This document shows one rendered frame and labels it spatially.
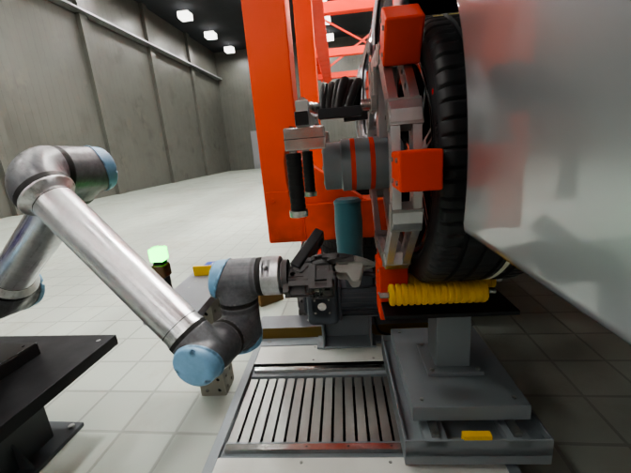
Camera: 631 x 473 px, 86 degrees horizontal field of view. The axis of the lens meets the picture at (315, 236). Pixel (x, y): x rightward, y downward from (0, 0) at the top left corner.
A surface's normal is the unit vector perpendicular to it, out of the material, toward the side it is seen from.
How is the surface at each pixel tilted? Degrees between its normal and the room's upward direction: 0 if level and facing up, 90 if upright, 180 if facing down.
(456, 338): 90
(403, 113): 90
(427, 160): 90
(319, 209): 90
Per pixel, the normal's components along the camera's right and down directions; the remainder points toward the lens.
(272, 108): -0.07, 0.26
